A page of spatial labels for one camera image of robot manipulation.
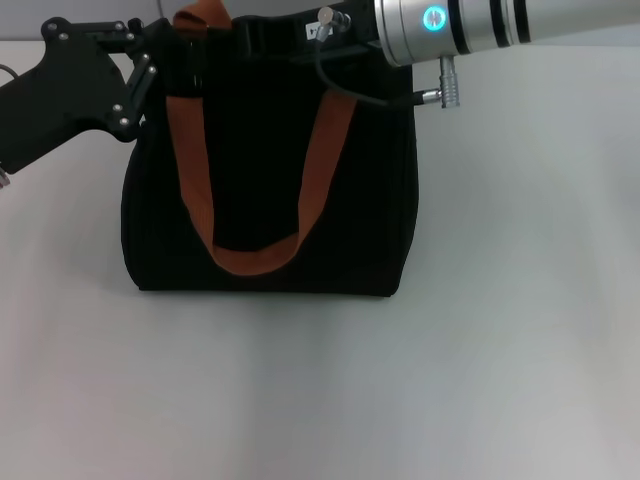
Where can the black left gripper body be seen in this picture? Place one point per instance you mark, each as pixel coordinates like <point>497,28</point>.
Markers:
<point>60,95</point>

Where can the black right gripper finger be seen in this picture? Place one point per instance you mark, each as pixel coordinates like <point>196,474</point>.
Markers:
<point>196,70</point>

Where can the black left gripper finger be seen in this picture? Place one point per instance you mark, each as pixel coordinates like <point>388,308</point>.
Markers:
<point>142,82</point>
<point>150,35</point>

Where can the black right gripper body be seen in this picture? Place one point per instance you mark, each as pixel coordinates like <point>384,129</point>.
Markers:
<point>285,30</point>

